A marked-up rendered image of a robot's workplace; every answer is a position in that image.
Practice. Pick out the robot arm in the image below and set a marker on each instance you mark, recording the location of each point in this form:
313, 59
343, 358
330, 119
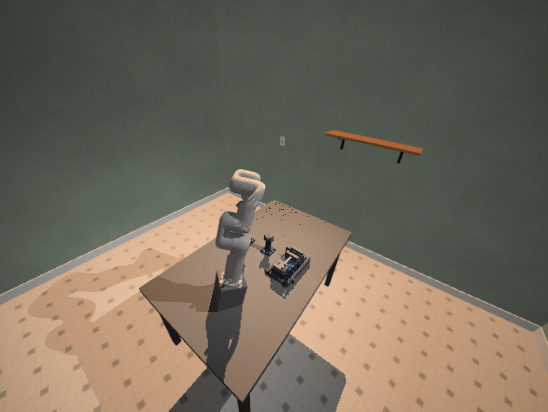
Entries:
248, 184

